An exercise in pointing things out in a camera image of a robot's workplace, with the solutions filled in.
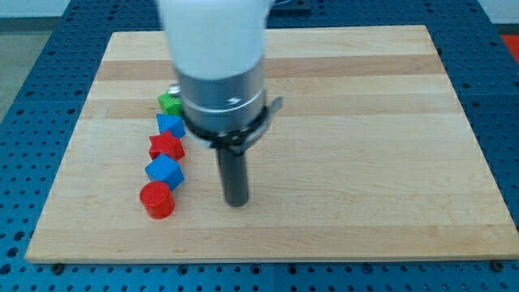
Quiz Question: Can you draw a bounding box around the wooden board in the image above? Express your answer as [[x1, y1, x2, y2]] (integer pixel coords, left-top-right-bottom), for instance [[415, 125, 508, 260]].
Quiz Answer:
[[25, 25, 518, 264]]

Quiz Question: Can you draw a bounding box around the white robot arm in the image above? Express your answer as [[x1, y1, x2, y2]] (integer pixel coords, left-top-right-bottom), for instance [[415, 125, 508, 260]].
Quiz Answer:
[[157, 0, 283, 207]]

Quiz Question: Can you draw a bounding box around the blue cube block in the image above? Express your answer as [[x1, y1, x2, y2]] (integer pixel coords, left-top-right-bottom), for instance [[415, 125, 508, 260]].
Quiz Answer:
[[144, 154, 184, 191]]

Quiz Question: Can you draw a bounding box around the green block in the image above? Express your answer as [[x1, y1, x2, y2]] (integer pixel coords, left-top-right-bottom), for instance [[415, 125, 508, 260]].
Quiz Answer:
[[157, 93, 182, 117]]

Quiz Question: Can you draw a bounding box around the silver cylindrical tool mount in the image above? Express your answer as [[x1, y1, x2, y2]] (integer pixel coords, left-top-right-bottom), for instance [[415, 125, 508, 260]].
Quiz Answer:
[[176, 58, 283, 156]]

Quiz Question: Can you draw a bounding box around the blue triangular block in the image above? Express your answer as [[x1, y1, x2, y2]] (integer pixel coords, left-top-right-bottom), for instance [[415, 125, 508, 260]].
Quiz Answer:
[[157, 114, 186, 138]]

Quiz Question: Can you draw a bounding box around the red cylinder block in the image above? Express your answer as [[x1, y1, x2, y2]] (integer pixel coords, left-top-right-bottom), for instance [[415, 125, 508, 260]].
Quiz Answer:
[[139, 181, 175, 219]]

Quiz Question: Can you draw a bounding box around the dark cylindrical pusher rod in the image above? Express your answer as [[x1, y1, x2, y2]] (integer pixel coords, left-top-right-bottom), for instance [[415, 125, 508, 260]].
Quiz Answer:
[[216, 148, 249, 207]]

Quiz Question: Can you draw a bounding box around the red star block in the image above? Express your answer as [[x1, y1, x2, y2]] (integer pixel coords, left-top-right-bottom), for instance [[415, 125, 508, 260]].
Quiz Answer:
[[148, 131, 186, 161]]

